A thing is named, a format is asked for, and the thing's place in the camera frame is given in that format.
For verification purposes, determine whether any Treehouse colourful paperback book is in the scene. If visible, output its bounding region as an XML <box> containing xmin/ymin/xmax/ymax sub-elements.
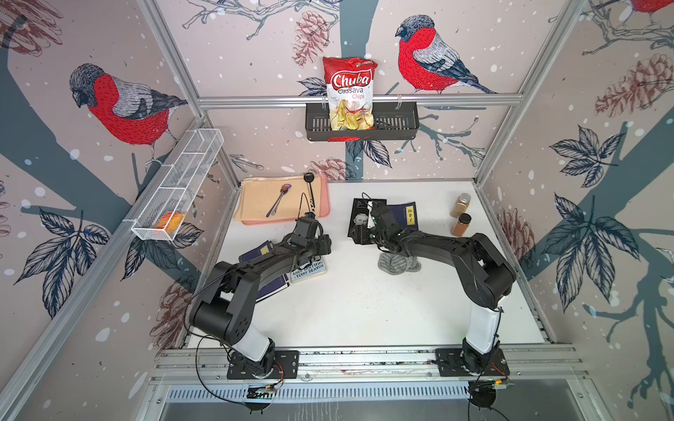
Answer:
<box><xmin>290</xmin><ymin>256</ymin><xmax>328</xmax><ymax>283</ymax></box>

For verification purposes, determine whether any blue book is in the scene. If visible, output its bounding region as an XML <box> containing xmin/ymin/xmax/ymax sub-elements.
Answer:
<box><xmin>238</xmin><ymin>240</ymin><xmax>290</xmax><ymax>303</ymax></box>
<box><xmin>387</xmin><ymin>202</ymin><xmax>419</xmax><ymax>231</ymax></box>

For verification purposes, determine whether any grey striped cloth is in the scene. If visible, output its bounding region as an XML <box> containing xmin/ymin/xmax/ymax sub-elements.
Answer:
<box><xmin>377</xmin><ymin>253</ymin><xmax>421</xmax><ymax>275</ymax></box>

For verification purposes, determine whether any black portrait cover book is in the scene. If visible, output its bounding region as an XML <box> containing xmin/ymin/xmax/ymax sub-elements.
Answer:
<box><xmin>348</xmin><ymin>195</ymin><xmax>387</xmax><ymax>245</ymax></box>

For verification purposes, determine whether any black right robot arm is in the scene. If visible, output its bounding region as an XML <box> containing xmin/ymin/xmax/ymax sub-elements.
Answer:
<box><xmin>370</xmin><ymin>205</ymin><xmax>516</xmax><ymax>357</ymax></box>

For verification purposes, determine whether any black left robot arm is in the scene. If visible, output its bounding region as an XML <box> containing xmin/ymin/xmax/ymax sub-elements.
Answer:
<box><xmin>189</xmin><ymin>212</ymin><xmax>332</xmax><ymax>375</ymax></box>

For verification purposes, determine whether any beige placemat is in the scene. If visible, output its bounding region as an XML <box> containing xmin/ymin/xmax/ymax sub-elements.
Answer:
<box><xmin>232</xmin><ymin>176</ymin><xmax>325</xmax><ymax>223</ymax></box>

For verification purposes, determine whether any iridescent purple spoon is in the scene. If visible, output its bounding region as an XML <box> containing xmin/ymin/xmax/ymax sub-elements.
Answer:
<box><xmin>266</xmin><ymin>183</ymin><xmax>291</xmax><ymax>219</ymax></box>

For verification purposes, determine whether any black ladle spoon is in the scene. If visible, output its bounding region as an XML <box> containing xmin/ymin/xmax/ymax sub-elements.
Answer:
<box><xmin>303</xmin><ymin>172</ymin><xmax>315</xmax><ymax>212</ymax></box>

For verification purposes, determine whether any orange spice jar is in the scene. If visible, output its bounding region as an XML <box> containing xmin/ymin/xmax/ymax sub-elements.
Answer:
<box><xmin>452</xmin><ymin>213</ymin><xmax>472</xmax><ymax>237</ymax></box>

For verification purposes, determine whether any beige spice jar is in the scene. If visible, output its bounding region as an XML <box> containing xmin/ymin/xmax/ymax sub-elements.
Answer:
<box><xmin>450</xmin><ymin>193</ymin><xmax>471</xmax><ymax>219</ymax></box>

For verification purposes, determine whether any orange packet in shelf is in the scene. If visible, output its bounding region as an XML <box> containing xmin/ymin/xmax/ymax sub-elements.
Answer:
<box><xmin>153</xmin><ymin>212</ymin><xmax>185</xmax><ymax>234</ymax></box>

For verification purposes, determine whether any red Chuba chips bag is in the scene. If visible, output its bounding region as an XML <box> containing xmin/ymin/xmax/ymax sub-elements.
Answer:
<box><xmin>323</xmin><ymin>57</ymin><xmax>377</xmax><ymax>132</ymax></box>

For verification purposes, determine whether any black wall basket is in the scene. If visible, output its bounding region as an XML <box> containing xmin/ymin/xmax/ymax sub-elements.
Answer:
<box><xmin>305</xmin><ymin>102</ymin><xmax>419</xmax><ymax>142</ymax></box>

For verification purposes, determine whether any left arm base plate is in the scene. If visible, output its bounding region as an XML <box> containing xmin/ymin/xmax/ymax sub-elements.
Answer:
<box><xmin>226</xmin><ymin>350</ymin><xmax>299</xmax><ymax>380</ymax></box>

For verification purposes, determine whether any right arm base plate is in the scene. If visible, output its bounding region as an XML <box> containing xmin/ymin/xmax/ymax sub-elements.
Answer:
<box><xmin>433</xmin><ymin>347</ymin><xmax>510</xmax><ymax>377</ymax></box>

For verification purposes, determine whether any white wire wall shelf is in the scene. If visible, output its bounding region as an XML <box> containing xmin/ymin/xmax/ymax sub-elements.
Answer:
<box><xmin>131</xmin><ymin>128</ymin><xmax>224</xmax><ymax>241</ymax></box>

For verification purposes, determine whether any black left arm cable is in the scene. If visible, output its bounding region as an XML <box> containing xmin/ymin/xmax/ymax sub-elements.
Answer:
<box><xmin>193</xmin><ymin>315</ymin><xmax>285</xmax><ymax>409</ymax></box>

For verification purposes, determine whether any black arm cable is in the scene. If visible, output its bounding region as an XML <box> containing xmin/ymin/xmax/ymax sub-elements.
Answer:
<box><xmin>465</xmin><ymin>367</ymin><xmax>512</xmax><ymax>421</ymax></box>
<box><xmin>193</xmin><ymin>315</ymin><xmax>285</xmax><ymax>409</ymax></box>

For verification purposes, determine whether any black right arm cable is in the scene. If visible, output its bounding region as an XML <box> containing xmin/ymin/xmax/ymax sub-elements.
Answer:
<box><xmin>465</xmin><ymin>367</ymin><xmax>512</xmax><ymax>421</ymax></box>

